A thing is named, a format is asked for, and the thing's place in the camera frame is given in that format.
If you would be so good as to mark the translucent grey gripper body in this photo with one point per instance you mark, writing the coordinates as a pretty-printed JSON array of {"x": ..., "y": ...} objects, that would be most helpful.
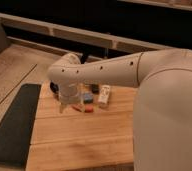
[{"x": 69, "y": 94}]

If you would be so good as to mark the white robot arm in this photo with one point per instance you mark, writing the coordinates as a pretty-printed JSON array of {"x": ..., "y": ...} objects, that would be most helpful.
[{"x": 162, "y": 114}]

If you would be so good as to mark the dark ceramic bowl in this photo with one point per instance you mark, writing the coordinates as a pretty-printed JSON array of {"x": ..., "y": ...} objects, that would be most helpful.
[{"x": 54, "y": 88}]

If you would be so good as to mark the blue sponge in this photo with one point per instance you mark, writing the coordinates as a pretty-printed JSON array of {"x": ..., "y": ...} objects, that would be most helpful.
[{"x": 88, "y": 98}]

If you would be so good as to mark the small dark block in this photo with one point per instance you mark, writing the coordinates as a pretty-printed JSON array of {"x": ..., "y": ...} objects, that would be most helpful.
[{"x": 95, "y": 88}]

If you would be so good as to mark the white small bottle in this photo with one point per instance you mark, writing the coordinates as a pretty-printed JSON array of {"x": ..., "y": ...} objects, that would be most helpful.
[{"x": 104, "y": 94}]

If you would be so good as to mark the black table leg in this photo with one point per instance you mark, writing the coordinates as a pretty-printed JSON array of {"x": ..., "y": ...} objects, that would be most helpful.
[{"x": 84, "y": 57}]

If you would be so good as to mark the wooden cutting board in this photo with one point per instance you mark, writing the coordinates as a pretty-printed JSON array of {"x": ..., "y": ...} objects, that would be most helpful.
[{"x": 71, "y": 140}]

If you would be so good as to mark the dark green mat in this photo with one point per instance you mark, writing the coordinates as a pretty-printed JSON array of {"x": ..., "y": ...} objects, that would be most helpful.
[{"x": 17, "y": 125}]

